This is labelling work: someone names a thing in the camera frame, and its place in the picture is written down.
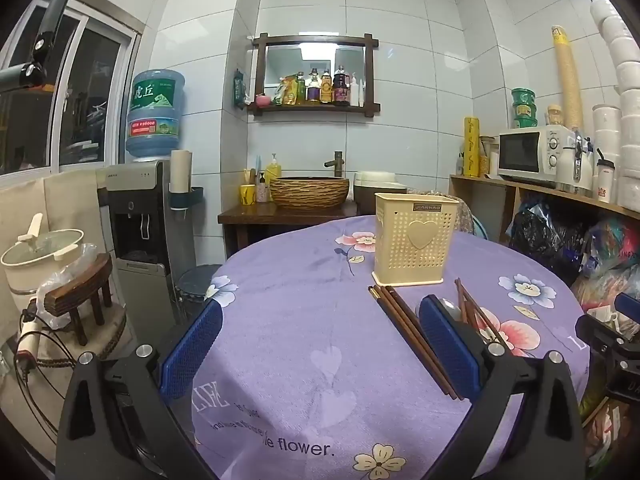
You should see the colourful plastic bag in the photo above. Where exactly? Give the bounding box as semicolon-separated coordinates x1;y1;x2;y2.
570;216;640;313

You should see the black chopstick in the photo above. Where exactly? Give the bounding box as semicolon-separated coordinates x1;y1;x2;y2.
368;286;461;402

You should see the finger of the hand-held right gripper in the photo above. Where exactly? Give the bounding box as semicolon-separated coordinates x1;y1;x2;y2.
614;291;640;317
575;312;640;361

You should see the round dark bin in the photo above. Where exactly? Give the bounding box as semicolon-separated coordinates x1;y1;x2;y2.
175;264;224;307

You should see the tall paper cup stack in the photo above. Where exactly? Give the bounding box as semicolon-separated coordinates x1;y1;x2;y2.
551;25;584;132

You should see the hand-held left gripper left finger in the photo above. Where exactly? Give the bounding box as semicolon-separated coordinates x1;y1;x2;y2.
55;297;223;480

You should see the wooden shelf unit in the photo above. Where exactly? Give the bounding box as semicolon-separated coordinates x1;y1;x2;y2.
448;174;640;431

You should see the black plastic bag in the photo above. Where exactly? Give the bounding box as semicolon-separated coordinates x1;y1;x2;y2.
507;199;587;287

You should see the sliding window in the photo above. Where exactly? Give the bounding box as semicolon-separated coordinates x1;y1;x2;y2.
0;0;143;177

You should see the dark wooden vanity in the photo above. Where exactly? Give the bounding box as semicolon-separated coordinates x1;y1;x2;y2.
217;203;359;262

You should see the brown bin white lid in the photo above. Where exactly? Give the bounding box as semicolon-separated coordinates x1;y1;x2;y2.
353;170;409;217

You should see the glass jar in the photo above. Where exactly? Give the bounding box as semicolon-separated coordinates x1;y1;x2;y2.
478;135;501;174

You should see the yellow roll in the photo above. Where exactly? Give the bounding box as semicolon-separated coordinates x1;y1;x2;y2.
463;116;481;177

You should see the wooden framed mirror shelf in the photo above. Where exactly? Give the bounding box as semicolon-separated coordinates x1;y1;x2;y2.
247;33;382;120

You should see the brown wooden chopstick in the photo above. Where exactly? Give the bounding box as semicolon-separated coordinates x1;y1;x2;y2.
376;286;457;391
385;285;435;336
454;278;501;346
460;284;512;350

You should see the cream perforated cutlery holder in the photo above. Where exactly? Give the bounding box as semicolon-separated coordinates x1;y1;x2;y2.
371;191;460;286

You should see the white microwave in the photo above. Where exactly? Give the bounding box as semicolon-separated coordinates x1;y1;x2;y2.
497;125;577;184

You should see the bronze faucet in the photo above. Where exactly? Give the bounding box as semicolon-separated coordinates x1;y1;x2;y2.
324;150;346;179

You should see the blue water jug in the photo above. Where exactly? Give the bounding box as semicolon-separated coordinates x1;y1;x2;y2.
125;69;186;163

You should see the small wooden stool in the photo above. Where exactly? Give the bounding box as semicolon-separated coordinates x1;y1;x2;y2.
43;252;114;347

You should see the stack of white containers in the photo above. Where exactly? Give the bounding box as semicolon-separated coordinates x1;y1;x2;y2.
589;0;640;211

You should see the patterned cloth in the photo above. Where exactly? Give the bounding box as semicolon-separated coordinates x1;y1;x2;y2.
407;190;477;234

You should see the woven pattern wash basin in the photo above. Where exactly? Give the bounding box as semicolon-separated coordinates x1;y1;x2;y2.
269;176;351;211

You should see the paper cup dispenser tube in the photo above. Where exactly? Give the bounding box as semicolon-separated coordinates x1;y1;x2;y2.
167;149;205;211

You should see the dark soy sauce bottle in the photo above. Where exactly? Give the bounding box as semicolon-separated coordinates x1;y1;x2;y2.
332;65;350;107

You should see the white bottle red label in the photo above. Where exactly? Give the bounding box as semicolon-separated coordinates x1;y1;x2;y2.
594;159;617;205

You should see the black cable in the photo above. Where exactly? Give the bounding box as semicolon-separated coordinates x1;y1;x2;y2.
12;307;78;441

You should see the clear plastic bag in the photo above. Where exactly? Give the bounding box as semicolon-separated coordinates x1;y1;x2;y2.
36;242;99;328

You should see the white paper cup stack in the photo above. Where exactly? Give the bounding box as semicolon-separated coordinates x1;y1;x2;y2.
592;103;622;162

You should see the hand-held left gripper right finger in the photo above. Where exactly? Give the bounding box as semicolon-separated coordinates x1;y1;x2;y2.
419;295;586;480

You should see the grey water dispenser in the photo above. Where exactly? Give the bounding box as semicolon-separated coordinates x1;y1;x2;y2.
96;160;197;328

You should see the yellow pouch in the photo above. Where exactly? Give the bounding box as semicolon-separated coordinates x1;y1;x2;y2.
272;76;299;106

